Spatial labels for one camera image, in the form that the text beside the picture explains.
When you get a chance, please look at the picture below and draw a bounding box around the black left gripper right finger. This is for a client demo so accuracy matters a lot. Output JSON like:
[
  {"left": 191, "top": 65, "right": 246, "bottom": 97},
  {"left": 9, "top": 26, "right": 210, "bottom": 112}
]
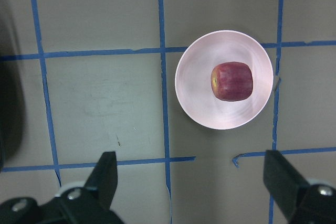
[{"left": 263, "top": 150, "right": 335, "bottom": 223}]

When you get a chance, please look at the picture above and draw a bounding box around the pink plate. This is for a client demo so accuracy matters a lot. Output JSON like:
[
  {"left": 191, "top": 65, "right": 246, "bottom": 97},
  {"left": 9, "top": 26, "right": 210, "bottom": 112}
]
[{"left": 175, "top": 30, "right": 274, "bottom": 130}]

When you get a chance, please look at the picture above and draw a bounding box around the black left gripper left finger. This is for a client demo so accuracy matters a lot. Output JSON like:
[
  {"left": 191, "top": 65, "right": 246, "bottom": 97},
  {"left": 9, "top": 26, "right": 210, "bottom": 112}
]
[{"left": 56, "top": 152, "right": 118, "bottom": 223}]

